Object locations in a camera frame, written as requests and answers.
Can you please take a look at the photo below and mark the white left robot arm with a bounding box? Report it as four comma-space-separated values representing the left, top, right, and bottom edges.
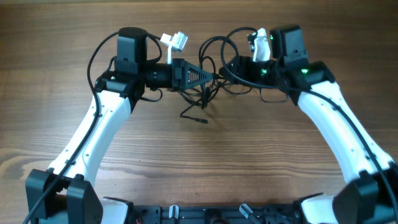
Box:
25, 27, 213, 223

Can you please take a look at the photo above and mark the thick black USB cable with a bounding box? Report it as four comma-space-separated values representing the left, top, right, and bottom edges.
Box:
178, 35, 252, 110

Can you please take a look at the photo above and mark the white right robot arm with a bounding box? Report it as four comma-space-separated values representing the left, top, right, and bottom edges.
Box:
220, 24, 397, 223

